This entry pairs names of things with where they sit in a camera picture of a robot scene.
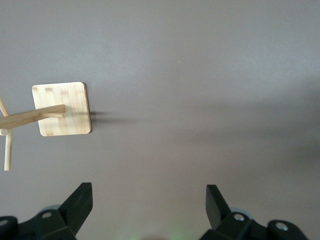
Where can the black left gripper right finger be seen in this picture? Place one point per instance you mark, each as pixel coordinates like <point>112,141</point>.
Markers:
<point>216,210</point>

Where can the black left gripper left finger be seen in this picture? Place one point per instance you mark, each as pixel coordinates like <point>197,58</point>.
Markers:
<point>72,212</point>

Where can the wooden cup stand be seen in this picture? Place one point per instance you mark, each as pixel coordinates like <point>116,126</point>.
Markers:
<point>70,121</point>

